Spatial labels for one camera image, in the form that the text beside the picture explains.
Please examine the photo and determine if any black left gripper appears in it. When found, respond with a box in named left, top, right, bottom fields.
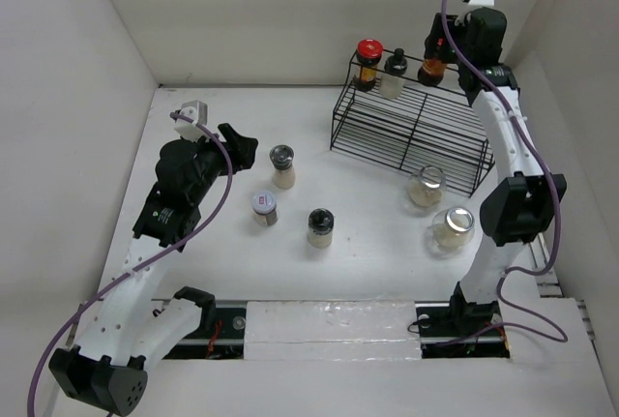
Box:
left=185, top=124, right=255, bottom=204

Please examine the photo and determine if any orange label jar red lid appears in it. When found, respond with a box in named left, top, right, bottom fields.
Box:
left=417, top=37, right=448, bottom=87

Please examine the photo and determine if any black pump cap salt bottle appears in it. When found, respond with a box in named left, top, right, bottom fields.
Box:
left=379, top=47, right=408, bottom=100

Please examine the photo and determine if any dark sauce jar red lid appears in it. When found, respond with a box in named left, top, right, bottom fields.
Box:
left=353, top=39, right=384, bottom=92

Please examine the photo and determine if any black knob cap salt bottle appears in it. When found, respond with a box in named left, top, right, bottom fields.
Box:
left=308, top=208, right=335, bottom=249

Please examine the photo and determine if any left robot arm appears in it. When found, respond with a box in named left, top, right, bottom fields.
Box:
left=48, top=115, right=258, bottom=416

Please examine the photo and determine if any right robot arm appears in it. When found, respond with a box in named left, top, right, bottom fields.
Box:
left=419, top=7, right=567, bottom=339

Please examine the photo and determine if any round glass jar metal rim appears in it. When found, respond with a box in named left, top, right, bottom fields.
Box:
left=406, top=165, right=446, bottom=208

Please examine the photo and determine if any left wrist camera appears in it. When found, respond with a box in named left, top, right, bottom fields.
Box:
left=173, top=100, right=208, bottom=141

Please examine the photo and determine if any black wire rack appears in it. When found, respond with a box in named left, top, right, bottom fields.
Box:
left=330, top=56, right=494, bottom=196

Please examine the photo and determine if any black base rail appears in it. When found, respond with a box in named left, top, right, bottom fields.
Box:
left=166, top=300, right=509, bottom=362

